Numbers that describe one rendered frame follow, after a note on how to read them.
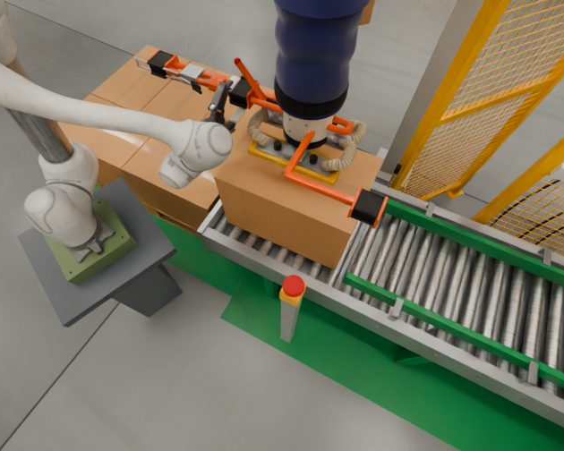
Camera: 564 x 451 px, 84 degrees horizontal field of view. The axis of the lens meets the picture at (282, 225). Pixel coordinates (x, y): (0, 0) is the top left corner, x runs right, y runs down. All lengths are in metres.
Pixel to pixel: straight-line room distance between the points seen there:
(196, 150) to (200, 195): 0.96
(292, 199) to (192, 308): 1.14
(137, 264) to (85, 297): 0.23
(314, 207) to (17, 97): 0.91
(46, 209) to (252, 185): 0.71
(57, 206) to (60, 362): 1.26
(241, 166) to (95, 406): 1.57
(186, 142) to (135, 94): 1.65
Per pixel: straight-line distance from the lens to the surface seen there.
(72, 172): 1.39
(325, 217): 1.20
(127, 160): 2.07
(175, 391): 2.07
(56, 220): 1.32
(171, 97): 2.35
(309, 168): 1.10
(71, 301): 1.52
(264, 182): 1.28
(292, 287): 0.99
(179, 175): 0.96
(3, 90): 0.95
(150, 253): 1.45
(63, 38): 4.43
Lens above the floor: 1.99
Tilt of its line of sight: 62 degrees down
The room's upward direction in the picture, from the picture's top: 1 degrees clockwise
